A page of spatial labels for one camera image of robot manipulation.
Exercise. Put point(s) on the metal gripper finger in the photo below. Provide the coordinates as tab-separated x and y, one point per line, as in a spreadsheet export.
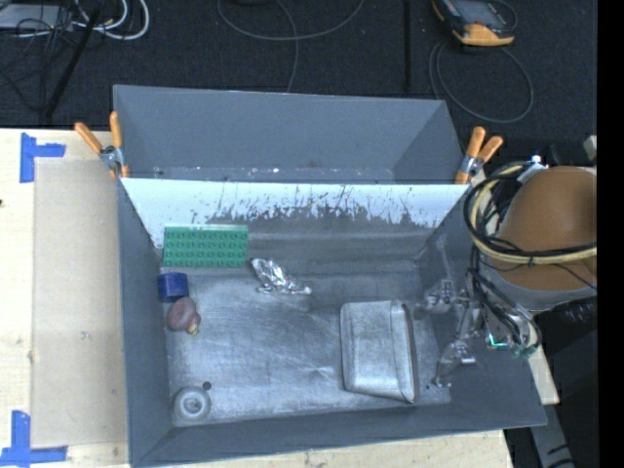
441	299
452	359

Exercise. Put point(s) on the grey metal bin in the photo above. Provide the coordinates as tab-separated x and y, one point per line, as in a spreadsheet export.
292	349

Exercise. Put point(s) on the crumpled clear plastic wrap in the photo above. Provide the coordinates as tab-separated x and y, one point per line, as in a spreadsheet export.
275	276

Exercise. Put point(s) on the green studded flat block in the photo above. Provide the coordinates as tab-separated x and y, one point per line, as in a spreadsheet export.
205	246

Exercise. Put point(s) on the brown toy acorn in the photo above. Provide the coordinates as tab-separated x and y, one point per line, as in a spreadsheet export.
181	314

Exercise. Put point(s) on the blue cylinder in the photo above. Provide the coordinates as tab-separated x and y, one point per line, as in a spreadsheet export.
171	286

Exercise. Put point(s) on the pale flat board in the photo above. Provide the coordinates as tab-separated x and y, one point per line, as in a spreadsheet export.
73	310

